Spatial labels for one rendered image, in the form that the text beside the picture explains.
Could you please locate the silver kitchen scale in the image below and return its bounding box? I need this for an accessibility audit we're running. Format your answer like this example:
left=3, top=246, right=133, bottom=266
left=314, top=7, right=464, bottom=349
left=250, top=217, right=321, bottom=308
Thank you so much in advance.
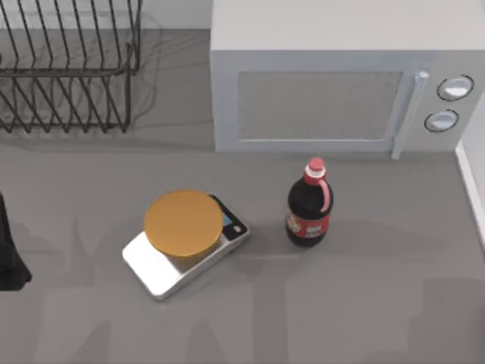
left=121, top=193, right=252, bottom=302

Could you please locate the black wire dish rack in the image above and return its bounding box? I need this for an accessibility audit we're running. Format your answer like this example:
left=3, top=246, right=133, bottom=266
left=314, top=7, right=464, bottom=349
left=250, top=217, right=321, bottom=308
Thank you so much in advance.
left=0, top=0, right=143, bottom=134

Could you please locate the microwave oven door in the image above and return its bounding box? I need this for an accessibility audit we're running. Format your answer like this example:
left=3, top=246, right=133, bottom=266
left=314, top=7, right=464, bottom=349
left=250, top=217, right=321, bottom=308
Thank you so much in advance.
left=211, top=49, right=440, bottom=154

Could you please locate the large microwave knob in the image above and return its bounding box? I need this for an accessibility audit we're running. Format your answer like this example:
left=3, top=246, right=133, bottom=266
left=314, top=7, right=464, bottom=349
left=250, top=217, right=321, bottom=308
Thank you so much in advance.
left=436, top=74, right=475, bottom=102

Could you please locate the small microwave knob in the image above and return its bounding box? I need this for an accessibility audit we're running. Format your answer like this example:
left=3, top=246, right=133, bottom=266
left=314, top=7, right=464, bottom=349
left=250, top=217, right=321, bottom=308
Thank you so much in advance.
left=423, top=108, right=460, bottom=133

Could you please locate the orange round scale plate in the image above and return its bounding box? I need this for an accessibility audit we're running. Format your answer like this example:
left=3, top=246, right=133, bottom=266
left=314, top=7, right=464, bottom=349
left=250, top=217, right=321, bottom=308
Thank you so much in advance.
left=143, top=190, right=224, bottom=259

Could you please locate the dark bottle with red cap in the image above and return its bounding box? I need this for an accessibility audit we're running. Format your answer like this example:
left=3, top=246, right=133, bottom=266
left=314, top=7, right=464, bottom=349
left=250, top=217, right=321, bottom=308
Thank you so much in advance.
left=284, top=157, right=335, bottom=249

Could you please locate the pale microwave oven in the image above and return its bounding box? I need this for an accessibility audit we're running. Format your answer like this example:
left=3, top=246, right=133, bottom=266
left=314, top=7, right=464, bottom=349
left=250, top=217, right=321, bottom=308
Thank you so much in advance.
left=209, top=0, right=485, bottom=160

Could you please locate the microwave door handle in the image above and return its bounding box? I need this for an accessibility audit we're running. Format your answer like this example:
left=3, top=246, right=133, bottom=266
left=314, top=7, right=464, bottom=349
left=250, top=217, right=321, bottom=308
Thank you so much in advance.
left=390, top=70, right=430, bottom=161

